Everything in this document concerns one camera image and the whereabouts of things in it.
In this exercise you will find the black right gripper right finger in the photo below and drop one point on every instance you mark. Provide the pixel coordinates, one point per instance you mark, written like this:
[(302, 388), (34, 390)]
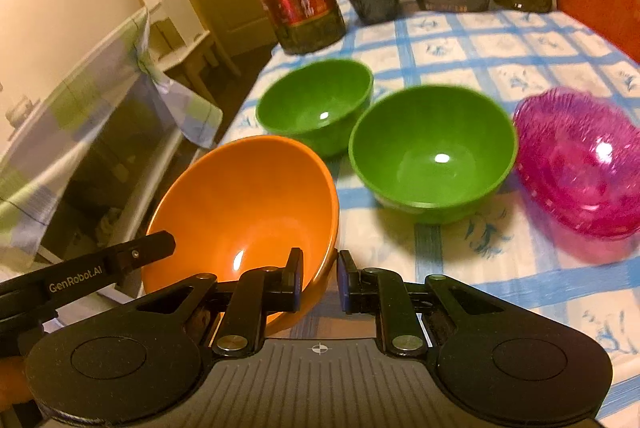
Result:
[(383, 294)]

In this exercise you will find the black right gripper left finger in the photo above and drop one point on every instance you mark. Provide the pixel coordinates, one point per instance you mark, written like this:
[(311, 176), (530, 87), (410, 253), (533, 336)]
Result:
[(249, 300)]

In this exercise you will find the orange plastic bowl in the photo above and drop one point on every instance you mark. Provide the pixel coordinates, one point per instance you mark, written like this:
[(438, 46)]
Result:
[(245, 205)]

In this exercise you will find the green plastic bowl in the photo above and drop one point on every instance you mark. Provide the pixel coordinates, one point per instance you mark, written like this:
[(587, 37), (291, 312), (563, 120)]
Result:
[(432, 152), (318, 104)]

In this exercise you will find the pink glass plate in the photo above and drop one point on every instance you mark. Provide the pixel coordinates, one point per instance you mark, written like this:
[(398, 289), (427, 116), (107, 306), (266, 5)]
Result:
[(578, 158)]

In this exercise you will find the white wooden chair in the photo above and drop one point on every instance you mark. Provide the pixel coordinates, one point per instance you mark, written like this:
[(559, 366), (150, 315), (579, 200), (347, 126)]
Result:
[(181, 44)]

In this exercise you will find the lower dark instant cup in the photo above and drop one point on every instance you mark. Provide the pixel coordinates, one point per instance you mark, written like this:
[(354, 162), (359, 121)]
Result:
[(375, 11)]

